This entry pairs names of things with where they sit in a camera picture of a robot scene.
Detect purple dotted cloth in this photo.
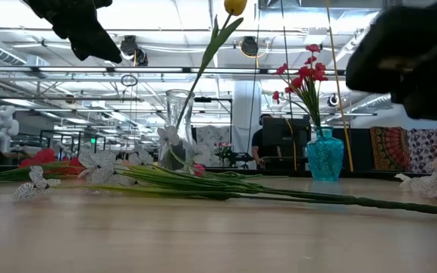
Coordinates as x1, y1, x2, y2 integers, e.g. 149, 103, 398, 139
407, 127, 437, 174

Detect black background rig frame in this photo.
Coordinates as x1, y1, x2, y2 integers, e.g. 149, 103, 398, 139
193, 96, 234, 128

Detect black hanging cable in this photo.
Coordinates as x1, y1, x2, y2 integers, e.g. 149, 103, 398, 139
280, 0, 298, 171

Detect black computer monitor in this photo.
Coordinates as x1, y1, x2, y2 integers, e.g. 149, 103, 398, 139
262, 115, 313, 149

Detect pink background flowers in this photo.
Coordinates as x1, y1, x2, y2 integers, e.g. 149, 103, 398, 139
213, 141, 233, 160

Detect clear glass vase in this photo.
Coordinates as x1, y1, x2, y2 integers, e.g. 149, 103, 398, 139
157, 89, 196, 172

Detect white floral cloth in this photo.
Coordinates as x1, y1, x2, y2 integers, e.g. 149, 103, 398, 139
195, 124, 231, 168

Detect black aluminium table frame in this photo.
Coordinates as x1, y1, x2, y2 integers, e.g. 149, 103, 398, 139
0, 163, 437, 182

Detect yellow hanging cable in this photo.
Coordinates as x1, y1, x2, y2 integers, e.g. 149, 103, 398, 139
324, 0, 355, 172

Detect blue glass vase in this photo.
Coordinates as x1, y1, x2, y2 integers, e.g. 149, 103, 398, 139
306, 126, 344, 182

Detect red artificial blossom bunch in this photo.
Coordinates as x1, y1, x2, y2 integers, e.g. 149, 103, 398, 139
272, 43, 329, 130

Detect black ceiling cable reel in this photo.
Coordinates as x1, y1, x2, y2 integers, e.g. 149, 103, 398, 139
119, 34, 149, 67
240, 36, 259, 58

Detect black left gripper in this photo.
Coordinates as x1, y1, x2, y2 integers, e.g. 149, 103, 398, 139
20, 0, 124, 64

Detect person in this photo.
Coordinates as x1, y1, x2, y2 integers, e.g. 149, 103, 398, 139
251, 113, 282, 171

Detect yellow artificial tulip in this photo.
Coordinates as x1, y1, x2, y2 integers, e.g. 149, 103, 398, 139
165, 0, 248, 171

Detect orange mandala cloth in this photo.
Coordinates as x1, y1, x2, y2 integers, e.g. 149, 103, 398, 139
369, 126, 412, 172

